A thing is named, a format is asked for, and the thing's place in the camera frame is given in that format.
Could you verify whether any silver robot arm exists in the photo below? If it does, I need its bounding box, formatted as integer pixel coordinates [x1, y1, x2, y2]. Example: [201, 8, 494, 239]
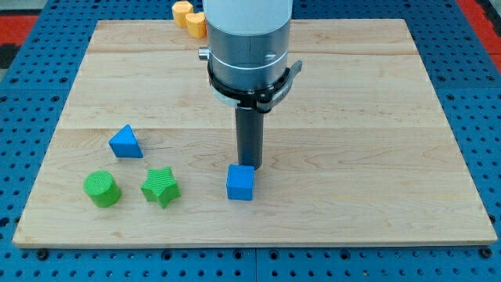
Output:
[199, 0, 302, 114]

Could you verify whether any light wooden board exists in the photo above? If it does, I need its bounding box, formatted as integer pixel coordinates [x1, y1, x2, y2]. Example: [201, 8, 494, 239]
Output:
[13, 20, 497, 249]

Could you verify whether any blue triangle block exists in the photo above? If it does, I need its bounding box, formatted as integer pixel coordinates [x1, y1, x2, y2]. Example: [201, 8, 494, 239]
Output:
[108, 125, 143, 158]

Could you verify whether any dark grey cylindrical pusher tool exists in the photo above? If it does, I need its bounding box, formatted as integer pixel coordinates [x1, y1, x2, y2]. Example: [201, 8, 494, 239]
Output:
[235, 108, 264, 170]

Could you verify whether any blue cube block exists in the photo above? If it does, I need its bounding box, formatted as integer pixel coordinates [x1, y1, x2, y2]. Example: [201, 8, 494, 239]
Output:
[226, 164, 254, 201]

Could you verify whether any green star block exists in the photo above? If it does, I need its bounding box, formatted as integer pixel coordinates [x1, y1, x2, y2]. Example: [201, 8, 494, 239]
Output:
[141, 167, 181, 208]

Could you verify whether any yellow heart block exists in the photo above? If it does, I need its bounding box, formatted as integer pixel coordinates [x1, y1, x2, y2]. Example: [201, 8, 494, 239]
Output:
[186, 12, 207, 38]

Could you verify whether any yellow hexagon block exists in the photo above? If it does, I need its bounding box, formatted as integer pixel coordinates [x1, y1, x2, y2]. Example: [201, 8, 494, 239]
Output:
[171, 1, 193, 28]

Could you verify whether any green cylinder block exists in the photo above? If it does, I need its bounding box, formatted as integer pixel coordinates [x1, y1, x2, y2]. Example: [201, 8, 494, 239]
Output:
[83, 170, 121, 208]

